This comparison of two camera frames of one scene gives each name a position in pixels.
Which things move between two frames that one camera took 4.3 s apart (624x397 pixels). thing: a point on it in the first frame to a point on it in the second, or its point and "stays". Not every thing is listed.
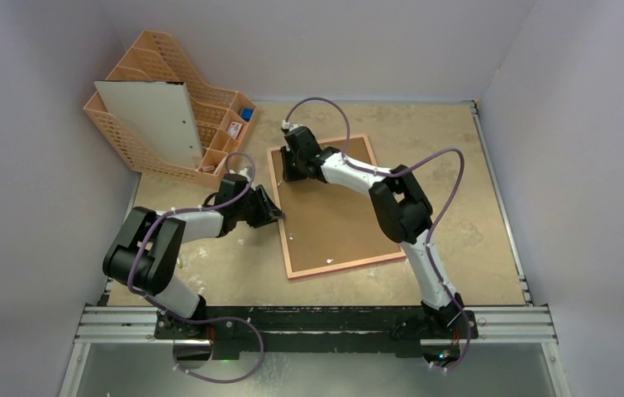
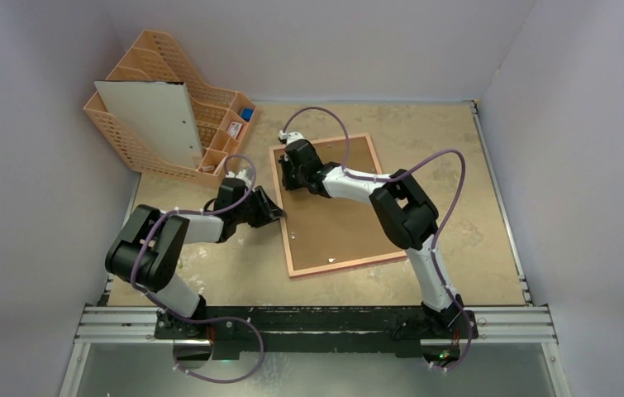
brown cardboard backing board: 328,225 stays
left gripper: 267,212 stays
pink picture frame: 339,268 stays
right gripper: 292,166 to 288,173
